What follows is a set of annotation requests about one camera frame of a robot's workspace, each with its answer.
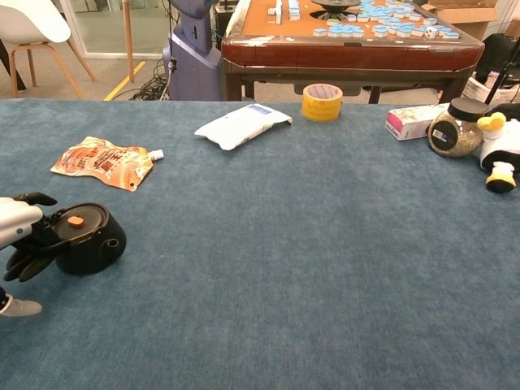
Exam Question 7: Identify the penguin plush toy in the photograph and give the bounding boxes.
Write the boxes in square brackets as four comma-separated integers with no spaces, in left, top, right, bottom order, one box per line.
[476,103,520,194]

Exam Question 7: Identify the black mahjong table centre disc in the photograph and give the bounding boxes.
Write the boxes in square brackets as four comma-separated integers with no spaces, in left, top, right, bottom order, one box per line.
[310,0,362,20]

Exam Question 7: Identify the yellow tape roll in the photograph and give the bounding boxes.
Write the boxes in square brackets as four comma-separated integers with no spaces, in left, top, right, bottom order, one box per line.
[301,83,344,123]

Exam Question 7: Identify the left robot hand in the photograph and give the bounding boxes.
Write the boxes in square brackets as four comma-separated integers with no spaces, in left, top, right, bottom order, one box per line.
[0,192,71,319]

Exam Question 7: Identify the upright white tile row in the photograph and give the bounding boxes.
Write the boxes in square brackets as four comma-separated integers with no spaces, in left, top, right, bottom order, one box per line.
[266,0,284,24]

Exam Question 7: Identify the orange spouted snack pouch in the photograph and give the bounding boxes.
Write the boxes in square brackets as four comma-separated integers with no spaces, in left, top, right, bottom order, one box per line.
[50,136,165,193]

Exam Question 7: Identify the white chair with wooden legs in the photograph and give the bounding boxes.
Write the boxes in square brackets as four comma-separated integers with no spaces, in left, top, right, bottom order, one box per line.
[0,0,97,100]

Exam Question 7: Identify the pink and white carton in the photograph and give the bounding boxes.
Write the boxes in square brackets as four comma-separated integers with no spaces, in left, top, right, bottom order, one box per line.
[384,103,452,142]

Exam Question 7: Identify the stack of printed papers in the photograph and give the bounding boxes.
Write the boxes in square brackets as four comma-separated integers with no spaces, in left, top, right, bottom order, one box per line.
[461,71,520,107]

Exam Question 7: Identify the wooden pole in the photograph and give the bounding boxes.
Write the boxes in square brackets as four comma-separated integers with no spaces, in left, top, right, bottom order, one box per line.
[121,0,136,84]

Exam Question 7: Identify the black stand pole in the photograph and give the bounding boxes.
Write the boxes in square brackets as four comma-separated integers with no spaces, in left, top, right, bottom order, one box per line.
[485,59,514,106]

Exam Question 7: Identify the blue felt table cloth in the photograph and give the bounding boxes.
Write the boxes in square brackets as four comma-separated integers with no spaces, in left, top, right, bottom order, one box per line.
[0,98,520,390]

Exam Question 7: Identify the cardboard box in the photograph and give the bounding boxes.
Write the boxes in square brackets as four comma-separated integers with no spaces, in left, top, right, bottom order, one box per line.
[422,0,501,41]

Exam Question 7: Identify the glass jar with black lid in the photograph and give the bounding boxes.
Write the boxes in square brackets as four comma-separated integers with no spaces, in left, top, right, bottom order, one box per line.
[427,97,491,158]

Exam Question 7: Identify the black floor cables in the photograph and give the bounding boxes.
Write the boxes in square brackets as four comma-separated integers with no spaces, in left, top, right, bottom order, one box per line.
[130,58,172,102]

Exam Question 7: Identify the purple robot base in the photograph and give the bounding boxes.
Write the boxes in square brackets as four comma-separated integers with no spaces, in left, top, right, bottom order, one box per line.
[162,0,227,102]

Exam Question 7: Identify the brown mahjong table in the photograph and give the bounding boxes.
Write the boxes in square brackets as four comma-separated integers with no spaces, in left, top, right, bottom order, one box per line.
[221,0,487,105]

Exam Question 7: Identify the white plastic pouch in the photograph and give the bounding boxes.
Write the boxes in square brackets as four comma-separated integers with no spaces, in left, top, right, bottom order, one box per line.
[193,103,293,152]

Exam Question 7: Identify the black teapot with orange knob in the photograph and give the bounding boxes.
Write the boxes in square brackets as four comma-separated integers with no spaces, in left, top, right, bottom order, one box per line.
[40,202,128,276]

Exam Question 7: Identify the black bag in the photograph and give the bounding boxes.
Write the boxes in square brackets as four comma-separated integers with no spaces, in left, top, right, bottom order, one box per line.
[474,33,520,87]

